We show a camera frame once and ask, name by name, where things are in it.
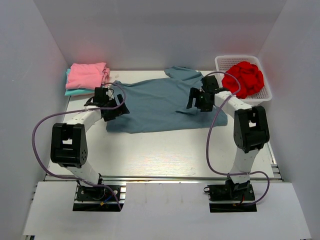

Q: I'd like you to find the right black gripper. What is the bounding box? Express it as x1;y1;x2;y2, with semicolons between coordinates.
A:
187;87;214;112

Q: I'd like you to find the blue-grey t-shirt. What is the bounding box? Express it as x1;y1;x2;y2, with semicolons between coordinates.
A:
106;66;228;134

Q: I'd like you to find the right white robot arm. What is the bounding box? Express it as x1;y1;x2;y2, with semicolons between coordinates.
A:
186;73;270;200

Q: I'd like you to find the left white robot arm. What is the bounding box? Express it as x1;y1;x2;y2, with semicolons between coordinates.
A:
50;87;130;200

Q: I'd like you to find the folded peach t-shirt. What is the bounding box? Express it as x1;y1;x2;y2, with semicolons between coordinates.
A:
100;67;110;87

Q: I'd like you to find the folded pink t-shirt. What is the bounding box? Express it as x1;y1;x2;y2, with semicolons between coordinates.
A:
65;62;110;90

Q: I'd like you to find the white plastic basket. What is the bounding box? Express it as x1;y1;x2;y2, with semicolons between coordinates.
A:
214;55;272;105

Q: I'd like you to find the folded teal t-shirt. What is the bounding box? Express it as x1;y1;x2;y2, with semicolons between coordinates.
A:
64;64;102;96

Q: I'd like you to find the crumpled red t-shirt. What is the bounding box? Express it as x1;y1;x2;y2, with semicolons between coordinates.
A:
221;61;265;99

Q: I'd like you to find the aluminium rail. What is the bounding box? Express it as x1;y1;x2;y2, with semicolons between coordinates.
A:
102;176;227;182

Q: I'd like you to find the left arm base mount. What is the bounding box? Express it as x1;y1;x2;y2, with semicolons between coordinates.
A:
72;180;126;213

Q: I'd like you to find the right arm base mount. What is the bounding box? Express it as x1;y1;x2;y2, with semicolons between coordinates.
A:
203;179;257;213

